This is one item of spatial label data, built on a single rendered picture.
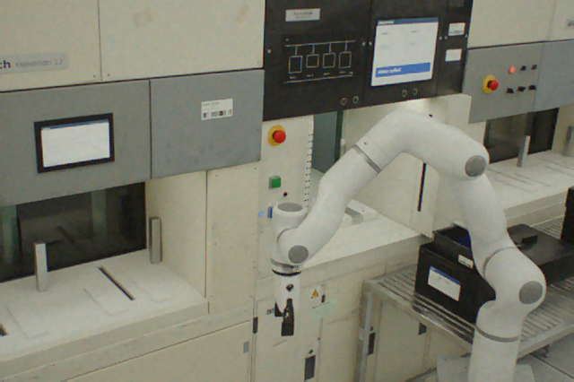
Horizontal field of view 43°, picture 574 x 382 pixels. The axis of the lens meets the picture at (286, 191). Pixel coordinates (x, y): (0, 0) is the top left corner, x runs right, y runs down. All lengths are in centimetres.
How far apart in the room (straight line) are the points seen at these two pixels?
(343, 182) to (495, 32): 130
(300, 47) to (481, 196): 72
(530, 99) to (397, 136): 144
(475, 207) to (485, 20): 110
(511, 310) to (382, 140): 58
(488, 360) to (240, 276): 79
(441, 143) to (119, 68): 82
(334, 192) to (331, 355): 116
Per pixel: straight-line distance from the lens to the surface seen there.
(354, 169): 171
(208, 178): 215
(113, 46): 190
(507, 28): 291
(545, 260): 281
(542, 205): 343
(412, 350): 310
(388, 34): 243
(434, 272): 255
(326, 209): 168
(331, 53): 228
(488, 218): 187
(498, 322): 203
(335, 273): 259
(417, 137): 172
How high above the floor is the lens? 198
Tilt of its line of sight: 21 degrees down
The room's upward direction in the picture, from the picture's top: 3 degrees clockwise
